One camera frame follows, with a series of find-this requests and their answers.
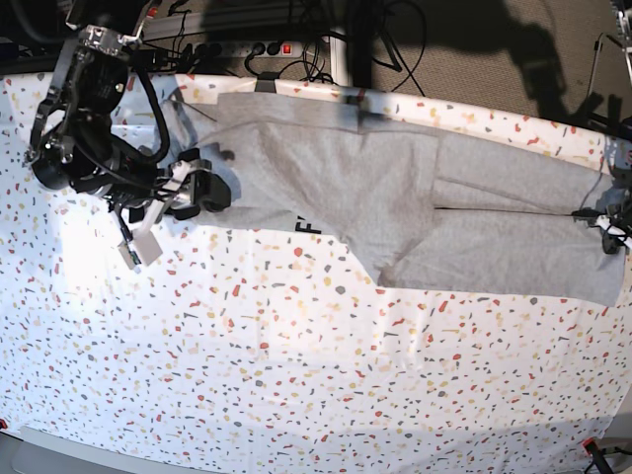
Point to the black table clamp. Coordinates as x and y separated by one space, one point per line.
266 82

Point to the red clamp bottom right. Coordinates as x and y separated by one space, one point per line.
598 460

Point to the grey table frame leg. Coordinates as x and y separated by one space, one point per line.
338 62

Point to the grey T-shirt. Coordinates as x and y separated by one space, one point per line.
419 208

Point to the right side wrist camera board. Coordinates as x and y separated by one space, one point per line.
142 250

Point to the right side gripper body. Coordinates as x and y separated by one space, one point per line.
151 185

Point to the terrazzo pattern tablecloth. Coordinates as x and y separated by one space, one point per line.
263 352

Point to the white power strip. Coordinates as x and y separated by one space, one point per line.
243 49

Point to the thin metal stand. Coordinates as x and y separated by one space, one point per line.
623 46

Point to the left side gripper body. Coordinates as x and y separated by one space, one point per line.
617 220

